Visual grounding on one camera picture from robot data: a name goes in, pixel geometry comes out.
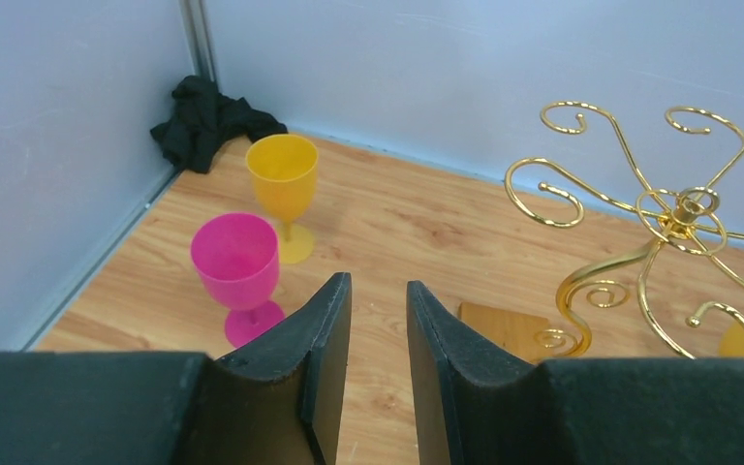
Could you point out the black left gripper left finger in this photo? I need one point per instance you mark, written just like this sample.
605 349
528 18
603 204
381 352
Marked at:
276 400

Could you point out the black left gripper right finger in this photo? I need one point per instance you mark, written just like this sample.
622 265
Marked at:
475 403

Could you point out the pink wine glass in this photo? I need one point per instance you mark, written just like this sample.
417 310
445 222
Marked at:
236 256

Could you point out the yellow wine glass taken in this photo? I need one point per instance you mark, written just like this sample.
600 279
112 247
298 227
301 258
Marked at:
284 174

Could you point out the wooden rack base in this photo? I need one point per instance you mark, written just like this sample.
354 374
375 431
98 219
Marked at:
512 331

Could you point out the black cloth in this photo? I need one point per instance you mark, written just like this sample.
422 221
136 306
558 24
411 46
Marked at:
203 119

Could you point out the aluminium frame rail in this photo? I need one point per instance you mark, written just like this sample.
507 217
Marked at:
61 300

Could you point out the gold wire glass rack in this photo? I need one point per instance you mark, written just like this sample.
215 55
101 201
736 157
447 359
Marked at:
684 220

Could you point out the left corner frame post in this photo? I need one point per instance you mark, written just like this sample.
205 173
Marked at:
196 26

